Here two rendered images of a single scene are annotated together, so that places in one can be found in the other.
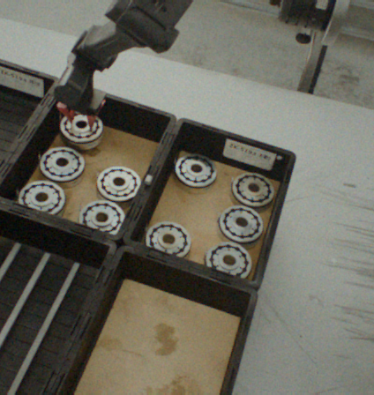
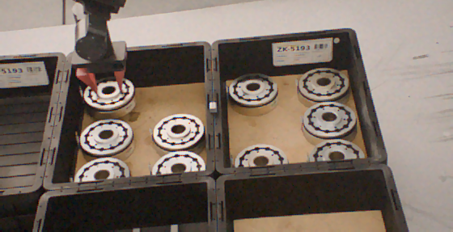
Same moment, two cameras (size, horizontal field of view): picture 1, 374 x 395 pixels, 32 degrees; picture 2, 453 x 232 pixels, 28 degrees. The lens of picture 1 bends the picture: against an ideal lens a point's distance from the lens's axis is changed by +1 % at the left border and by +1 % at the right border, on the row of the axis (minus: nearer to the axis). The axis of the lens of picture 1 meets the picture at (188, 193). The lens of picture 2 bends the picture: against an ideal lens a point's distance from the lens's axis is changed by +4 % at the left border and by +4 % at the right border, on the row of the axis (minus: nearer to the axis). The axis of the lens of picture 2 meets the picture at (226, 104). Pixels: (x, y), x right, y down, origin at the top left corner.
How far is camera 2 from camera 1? 39 cm
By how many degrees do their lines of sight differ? 11
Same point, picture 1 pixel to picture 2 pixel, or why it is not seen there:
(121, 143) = (158, 97)
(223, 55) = not seen: hidden behind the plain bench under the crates
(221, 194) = (291, 103)
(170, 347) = not seen: outside the picture
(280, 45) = not seen: outside the picture
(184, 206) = (259, 129)
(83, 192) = (142, 158)
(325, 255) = (433, 132)
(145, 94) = not seen: hidden behind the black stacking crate
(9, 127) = (23, 128)
